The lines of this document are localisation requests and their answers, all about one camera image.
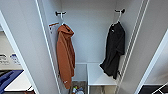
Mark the white wardrobe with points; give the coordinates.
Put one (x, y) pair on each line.
(90, 40)

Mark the orange hooded jacket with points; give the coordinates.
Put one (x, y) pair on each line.
(65, 56)

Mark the white inner shelf unit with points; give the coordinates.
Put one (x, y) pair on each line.
(100, 75)

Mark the orange-topped paper tag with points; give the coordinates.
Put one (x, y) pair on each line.
(53, 24)

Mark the black wardrobe hook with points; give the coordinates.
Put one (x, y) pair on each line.
(122, 11)
(59, 13)

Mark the white small bottle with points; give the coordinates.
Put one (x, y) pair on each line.
(80, 91)

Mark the white table top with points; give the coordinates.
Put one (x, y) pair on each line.
(18, 83)

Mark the blue wall notice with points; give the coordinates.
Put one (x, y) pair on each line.
(15, 58)

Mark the white wall notice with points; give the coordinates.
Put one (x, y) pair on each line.
(2, 59)

